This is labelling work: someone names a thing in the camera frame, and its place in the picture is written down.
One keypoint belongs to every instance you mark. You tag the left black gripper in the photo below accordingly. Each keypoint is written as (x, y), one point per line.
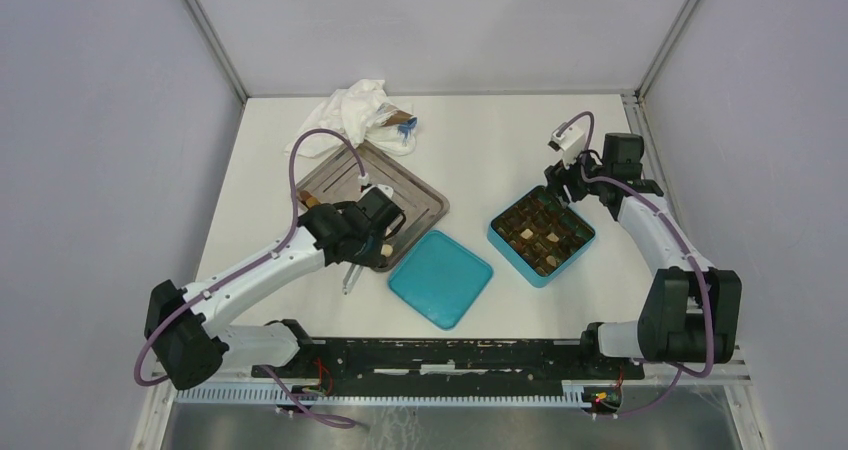
(370, 258)

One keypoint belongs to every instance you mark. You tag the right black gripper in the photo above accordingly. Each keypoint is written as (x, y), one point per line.
(558, 175)

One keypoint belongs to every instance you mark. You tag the stainless steel tray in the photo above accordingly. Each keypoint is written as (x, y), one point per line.
(336, 179)

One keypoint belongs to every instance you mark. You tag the teal chocolate box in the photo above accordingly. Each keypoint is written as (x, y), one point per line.
(539, 211)

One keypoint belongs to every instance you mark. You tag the metal serving tongs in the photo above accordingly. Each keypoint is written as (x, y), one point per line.
(351, 277)

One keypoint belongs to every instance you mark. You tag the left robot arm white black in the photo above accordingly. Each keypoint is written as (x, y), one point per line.
(191, 330)

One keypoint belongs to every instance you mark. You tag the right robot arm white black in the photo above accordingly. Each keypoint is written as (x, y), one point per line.
(690, 314)

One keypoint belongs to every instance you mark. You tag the teal box lid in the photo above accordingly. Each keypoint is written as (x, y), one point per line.
(440, 279)

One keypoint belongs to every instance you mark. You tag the brown blue wrapper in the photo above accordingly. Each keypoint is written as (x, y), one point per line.
(389, 115)

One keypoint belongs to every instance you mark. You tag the white crumpled cloth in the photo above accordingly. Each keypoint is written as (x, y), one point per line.
(352, 113)

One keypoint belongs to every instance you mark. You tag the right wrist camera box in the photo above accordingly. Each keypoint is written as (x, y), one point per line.
(569, 143)

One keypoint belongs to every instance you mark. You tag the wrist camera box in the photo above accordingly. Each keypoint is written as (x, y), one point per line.
(569, 143)
(385, 190)

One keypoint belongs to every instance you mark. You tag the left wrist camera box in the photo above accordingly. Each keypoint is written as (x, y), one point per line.
(385, 190)

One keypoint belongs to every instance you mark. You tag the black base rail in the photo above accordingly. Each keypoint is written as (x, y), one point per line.
(381, 367)

